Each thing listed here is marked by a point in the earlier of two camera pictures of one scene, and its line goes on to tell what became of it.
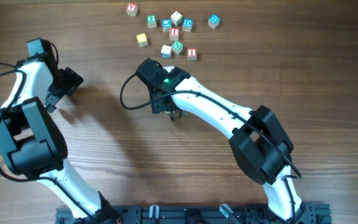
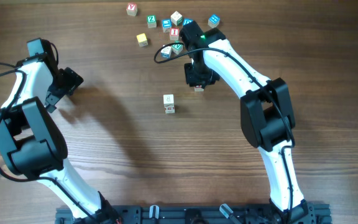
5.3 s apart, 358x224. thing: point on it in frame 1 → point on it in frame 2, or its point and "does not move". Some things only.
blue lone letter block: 213,21 does not move
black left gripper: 73,79 does not move
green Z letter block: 151,21 does not move
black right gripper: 157,109 → 191,81
